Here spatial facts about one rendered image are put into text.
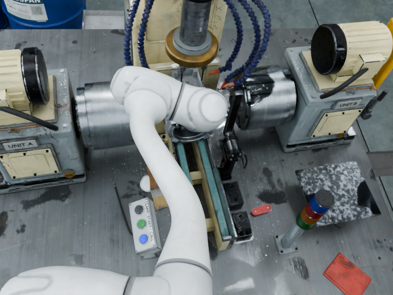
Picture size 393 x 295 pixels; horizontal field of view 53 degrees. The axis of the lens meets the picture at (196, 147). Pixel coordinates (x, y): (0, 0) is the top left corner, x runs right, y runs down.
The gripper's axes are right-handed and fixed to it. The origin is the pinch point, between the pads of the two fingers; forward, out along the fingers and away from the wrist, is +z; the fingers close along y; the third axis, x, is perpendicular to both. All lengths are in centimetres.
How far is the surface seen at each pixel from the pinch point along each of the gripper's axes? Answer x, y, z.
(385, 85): -22, -192, 150
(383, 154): 30, -157, 116
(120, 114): -6.9, 20.6, 9.3
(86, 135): -1.3, 33.0, 13.2
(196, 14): -30.8, -5.1, -17.1
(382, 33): -23, -75, -6
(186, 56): -21.5, -2.8, -5.0
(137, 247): 36.6, 21.1, -6.5
